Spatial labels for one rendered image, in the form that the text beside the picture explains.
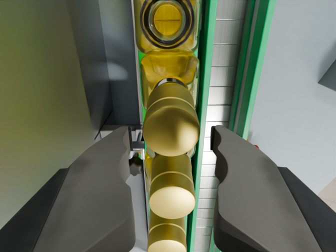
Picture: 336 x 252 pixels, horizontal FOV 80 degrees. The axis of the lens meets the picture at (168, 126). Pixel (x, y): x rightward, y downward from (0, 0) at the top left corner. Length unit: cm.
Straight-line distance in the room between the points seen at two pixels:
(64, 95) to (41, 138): 6
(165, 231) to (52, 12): 24
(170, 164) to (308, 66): 52
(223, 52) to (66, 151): 30
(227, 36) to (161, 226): 32
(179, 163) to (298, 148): 60
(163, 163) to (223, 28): 29
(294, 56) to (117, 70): 44
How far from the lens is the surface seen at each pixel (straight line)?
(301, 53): 61
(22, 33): 22
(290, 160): 75
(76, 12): 41
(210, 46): 31
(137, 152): 36
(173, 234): 19
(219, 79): 41
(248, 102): 35
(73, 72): 29
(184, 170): 16
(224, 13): 39
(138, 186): 54
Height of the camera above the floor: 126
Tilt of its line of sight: 62 degrees down
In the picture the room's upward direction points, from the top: 180 degrees counter-clockwise
